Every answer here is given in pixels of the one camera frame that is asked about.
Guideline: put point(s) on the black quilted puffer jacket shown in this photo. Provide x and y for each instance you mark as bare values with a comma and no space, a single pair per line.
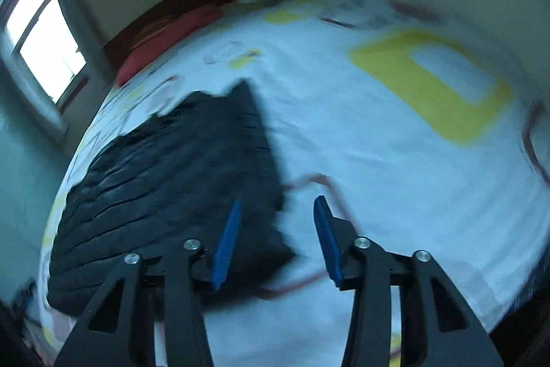
172,186

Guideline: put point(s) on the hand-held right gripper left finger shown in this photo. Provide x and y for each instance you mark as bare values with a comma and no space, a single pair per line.
225,246

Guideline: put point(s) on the white framed window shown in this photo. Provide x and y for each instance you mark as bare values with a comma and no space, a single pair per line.
43,36

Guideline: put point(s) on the pink pillow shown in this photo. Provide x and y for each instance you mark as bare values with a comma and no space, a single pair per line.
172,36

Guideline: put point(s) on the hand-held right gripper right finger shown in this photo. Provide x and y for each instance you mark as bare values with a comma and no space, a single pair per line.
328,242

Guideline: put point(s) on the dark wooden headboard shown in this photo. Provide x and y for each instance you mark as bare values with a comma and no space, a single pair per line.
180,3

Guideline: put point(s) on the patterned white bed sheet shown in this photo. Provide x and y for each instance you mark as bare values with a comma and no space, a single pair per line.
365,156

